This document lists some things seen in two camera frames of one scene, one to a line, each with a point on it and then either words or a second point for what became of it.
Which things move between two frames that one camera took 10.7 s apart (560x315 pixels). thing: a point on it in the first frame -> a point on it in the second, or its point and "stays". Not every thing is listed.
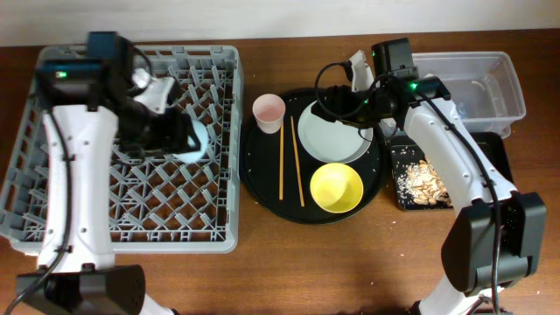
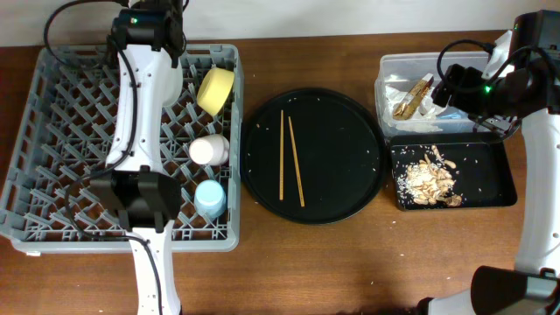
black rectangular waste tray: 417,185 stays
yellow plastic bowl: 336,188 -> 213,88
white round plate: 332,142 -> 172,80
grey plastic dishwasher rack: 157,205 stays
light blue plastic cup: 202,136 -> 210,199
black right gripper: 339,106 -> 466,78
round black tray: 286,183 stays
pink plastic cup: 269,110 -> 213,149
